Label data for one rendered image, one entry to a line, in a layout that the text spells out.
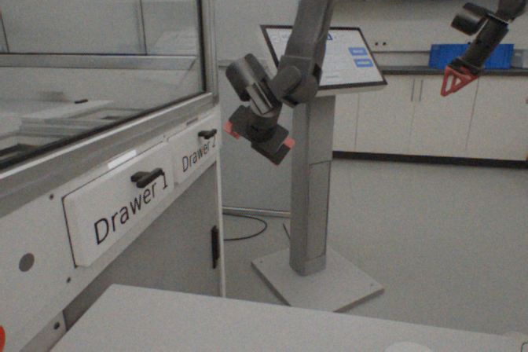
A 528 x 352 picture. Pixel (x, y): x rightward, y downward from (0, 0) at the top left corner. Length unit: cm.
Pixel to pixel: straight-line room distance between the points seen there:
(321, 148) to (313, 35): 101
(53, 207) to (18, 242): 6
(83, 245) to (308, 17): 49
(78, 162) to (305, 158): 111
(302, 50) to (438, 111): 307
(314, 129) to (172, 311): 110
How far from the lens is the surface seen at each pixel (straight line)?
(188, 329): 54
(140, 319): 57
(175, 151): 80
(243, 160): 231
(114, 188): 61
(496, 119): 379
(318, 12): 62
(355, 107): 348
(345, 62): 153
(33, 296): 55
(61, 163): 54
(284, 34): 145
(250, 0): 219
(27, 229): 52
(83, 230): 57
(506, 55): 386
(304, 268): 179
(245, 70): 63
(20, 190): 50
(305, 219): 165
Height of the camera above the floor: 113
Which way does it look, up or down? 18 degrees down
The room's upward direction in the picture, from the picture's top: straight up
